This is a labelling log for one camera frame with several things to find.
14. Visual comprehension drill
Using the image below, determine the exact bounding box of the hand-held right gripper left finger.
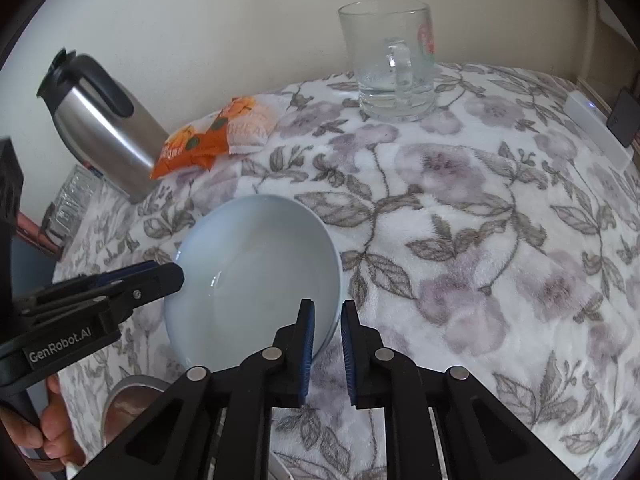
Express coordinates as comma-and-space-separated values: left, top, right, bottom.
75, 299, 317, 480

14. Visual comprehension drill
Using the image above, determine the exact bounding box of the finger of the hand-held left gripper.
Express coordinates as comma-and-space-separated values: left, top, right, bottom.
42, 260, 167, 297
22, 262, 185, 320

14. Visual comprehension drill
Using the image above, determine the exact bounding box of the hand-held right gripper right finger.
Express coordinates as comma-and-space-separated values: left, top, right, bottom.
340, 300, 546, 480

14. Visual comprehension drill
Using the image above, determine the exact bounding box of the stainless steel basin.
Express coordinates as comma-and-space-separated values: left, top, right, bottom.
100, 374, 176, 448

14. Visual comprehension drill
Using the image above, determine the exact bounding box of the pale blue bowl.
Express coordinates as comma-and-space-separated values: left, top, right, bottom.
164, 194, 344, 372

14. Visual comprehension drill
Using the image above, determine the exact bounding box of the person's left hand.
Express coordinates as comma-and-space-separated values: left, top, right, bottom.
0, 375, 87, 473

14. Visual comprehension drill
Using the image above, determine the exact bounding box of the dark blue cabinet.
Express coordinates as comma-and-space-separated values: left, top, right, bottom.
10, 237, 56, 301

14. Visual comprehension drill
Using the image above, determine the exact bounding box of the small clear glass cup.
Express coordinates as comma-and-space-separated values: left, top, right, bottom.
56, 164, 103, 233

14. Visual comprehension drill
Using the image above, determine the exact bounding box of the pink board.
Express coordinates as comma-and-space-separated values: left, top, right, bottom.
15, 212, 66, 261

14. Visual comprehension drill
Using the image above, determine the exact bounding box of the stainless steel thermos jug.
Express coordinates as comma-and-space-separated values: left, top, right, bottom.
36, 49, 171, 205

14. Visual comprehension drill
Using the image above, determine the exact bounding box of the orange and white snack packet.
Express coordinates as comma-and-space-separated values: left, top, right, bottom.
212, 96, 282, 157

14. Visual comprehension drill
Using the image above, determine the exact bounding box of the clear glass mug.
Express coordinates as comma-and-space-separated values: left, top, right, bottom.
338, 1, 440, 123

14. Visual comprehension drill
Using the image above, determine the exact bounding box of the white power strip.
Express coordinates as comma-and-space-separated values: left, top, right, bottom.
565, 91, 633, 175

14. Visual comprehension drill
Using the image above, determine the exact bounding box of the black power adapter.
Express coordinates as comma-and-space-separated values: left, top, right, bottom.
606, 87, 640, 148

